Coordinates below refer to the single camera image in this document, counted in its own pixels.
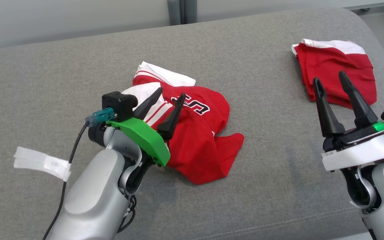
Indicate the grey partition base rail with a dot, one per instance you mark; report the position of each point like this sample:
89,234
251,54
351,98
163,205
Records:
375,3

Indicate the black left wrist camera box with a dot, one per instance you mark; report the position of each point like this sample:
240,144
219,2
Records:
118,105

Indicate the red basketball shorts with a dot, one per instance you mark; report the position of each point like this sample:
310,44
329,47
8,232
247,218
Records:
328,63

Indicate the grey partition post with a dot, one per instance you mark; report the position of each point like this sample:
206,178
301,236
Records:
182,11

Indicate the grey fabric sofa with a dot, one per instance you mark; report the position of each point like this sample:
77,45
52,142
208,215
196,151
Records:
78,66

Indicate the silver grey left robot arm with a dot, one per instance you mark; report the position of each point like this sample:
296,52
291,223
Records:
95,193

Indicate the translucent white tape tag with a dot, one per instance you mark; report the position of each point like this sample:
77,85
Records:
42,161

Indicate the red white-sleeved basketball jersey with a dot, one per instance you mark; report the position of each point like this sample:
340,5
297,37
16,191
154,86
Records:
198,150

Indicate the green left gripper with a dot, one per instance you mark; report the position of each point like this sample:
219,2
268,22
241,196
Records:
145,138

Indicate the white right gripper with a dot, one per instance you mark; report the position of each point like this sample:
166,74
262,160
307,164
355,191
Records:
355,153

